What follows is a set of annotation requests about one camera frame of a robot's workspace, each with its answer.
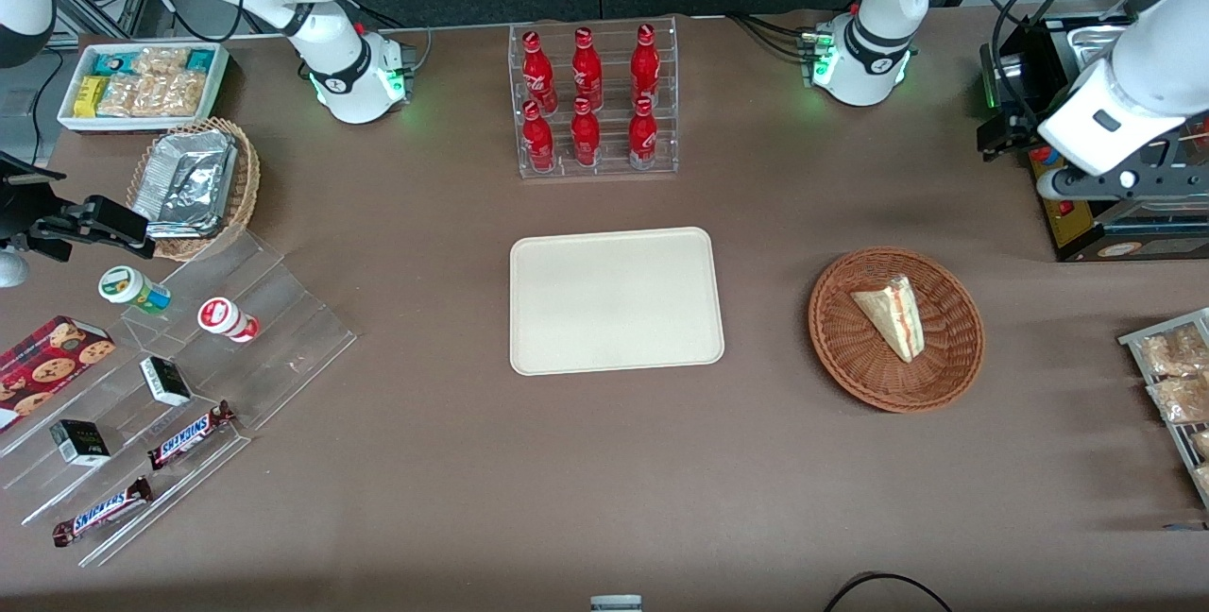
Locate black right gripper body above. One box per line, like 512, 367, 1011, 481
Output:
0, 151, 73, 250

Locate triangular sandwich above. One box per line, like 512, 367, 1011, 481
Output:
849, 274, 923, 365

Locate oval wicker basket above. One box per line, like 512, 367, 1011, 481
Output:
126, 116, 262, 263

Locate round brown wicker basket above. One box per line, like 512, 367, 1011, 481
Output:
808, 246, 986, 415

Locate beige plastic tray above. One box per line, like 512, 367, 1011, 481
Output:
508, 226, 726, 378

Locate green lid yogurt cup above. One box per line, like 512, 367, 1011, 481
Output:
97, 264, 174, 316

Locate stacked aluminium foil trays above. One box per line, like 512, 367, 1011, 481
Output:
131, 128, 239, 239

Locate steel food pan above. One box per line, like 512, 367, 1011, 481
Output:
1065, 21, 1139, 77

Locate white rectangular snack bin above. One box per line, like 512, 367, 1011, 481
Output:
57, 41, 231, 135

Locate black food warmer machine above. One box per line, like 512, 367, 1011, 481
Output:
977, 11, 1209, 264

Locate red chocolate cookie box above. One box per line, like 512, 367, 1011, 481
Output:
0, 314, 117, 434

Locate clear rice cracker bag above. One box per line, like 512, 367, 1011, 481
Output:
133, 72, 206, 118
97, 75, 139, 118
131, 46, 191, 78

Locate red lid yogurt cup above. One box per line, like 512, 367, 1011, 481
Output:
196, 296, 261, 345

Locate small black box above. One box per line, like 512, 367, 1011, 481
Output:
48, 418, 112, 468
139, 355, 194, 408

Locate clear acrylic stepped display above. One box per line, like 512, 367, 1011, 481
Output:
0, 229, 359, 569

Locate Snickers chocolate bar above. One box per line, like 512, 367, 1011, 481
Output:
51, 476, 155, 549
146, 399, 238, 472

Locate red cola bottle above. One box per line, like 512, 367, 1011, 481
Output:
627, 96, 659, 171
521, 99, 557, 174
570, 96, 603, 168
630, 23, 662, 110
571, 26, 605, 112
521, 30, 559, 114

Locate clear acrylic bottle rack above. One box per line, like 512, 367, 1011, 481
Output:
507, 14, 680, 181

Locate white wire rack tray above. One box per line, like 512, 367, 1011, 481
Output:
1116, 307, 1209, 510

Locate right base cables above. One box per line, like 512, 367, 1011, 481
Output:
342, 0, 434, 77

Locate black looped floor cable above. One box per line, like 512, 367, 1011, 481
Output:
821, 571, 956, 612

